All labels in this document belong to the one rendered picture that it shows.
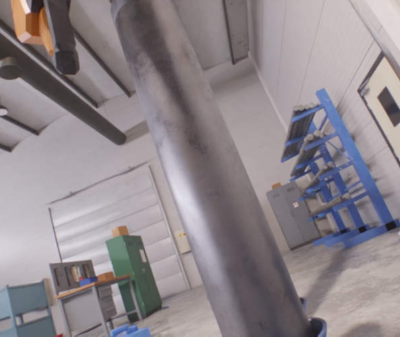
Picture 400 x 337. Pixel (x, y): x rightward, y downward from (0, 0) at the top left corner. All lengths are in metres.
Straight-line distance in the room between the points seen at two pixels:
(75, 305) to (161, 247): 5.45
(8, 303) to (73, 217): 5.45
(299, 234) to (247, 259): 8.94
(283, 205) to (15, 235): 9.85
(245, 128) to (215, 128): 10.01
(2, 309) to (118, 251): 2.45
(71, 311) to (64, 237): 6.73
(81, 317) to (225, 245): 4.93
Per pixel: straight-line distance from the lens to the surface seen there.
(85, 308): 5.51
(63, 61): 0.44
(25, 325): 7.44
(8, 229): 13.78
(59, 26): 0.47
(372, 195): 5.42
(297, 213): 9.68
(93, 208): 11.63
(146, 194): 10.85
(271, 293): 0.74
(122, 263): 6.80
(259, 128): 10.80
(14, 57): 7.38
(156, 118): 0.85
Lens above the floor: 0.61
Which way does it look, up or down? 15 degrees up
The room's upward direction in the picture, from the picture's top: 22 degrees counter-clockwise
